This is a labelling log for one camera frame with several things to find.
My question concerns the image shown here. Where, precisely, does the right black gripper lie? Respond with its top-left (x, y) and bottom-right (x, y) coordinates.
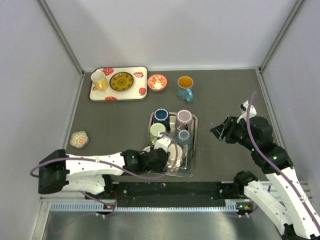
top-left (209, 114), bottom-right (257, 151)

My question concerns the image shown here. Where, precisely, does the teal mug white inside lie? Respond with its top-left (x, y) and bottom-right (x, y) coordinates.
top-left (176, 129), bottom-right (192, 150)

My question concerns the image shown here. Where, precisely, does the purple mug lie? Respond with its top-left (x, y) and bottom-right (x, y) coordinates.
top-left (175, 109), bottom-right (193, 132)

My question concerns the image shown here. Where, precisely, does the cream beige mug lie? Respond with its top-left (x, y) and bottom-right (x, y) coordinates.
top-left (166, 143), bottom-right (183, 170)

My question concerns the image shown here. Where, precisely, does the blue mug orange inside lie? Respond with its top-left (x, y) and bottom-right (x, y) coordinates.
top-left (177, 76), bottom-right (194, 103)

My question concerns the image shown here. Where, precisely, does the dark blue mug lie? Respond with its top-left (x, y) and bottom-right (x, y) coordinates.
top-left (152, 108), bottom-right (171, 132)

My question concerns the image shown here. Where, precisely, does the light green mug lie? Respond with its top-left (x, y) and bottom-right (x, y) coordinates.
top-left (149, 122), bottom-right (167, 145)

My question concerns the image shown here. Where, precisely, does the light blue mug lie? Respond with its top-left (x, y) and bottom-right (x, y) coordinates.
top-left (143, 146), bottom-right (153, 153)

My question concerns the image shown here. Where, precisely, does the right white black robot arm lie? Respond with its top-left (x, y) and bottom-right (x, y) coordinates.
top-left (210, 116), bottom-right (320, 240)

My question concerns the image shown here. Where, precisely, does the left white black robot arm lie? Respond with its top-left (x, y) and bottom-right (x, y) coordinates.
top-left (38, 148), bottom-right (169, 199)

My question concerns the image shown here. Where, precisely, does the yellow white mug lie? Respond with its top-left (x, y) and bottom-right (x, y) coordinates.
top-left (90, 70), bottom-right (108, 91)

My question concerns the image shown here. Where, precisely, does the silver metal tray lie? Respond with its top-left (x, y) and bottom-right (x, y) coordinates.
top-left (146, 111), bottom-right (198, 178)

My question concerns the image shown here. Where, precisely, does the red patterned small bowl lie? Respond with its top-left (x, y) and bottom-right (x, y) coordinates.
top-left (147, 74), bottom-right (168, 92)

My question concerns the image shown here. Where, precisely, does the white strawberry rectangular plate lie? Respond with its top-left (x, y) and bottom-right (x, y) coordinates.
top-left (89, 66), bottom-right (148, 102)

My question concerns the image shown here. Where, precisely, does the yellow green patterned saucer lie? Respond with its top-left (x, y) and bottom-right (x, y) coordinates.
top-left (109, 72), bottom-right (134, 91)

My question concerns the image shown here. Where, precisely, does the small floral dish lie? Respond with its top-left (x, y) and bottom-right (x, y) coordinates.
top-left (69, 130), bottom-right (89, 149)

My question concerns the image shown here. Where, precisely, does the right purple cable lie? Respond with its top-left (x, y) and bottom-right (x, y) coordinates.
top-left (246, 91), bottom-right (320, 233)

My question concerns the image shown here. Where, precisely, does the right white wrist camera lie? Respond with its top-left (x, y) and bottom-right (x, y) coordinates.
top-left (237, 100), bottom-right (257, 123)

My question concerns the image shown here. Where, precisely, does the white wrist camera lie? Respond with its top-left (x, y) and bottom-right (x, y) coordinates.
top-left (237, 100), bottom-right (257, 123)
top-left (153, 134), bottom-right (172, 153)

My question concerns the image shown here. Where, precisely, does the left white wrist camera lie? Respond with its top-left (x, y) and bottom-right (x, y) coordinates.
top-left (153, 134), bottom-right (172, 153)

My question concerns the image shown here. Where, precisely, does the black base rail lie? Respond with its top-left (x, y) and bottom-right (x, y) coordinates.
top-left (90, 181), bottom-right (243, 208)

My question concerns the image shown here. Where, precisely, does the grey slotted cable duct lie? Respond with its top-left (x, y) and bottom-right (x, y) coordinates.
top-left (51, 201), bottom-right (253, 213)

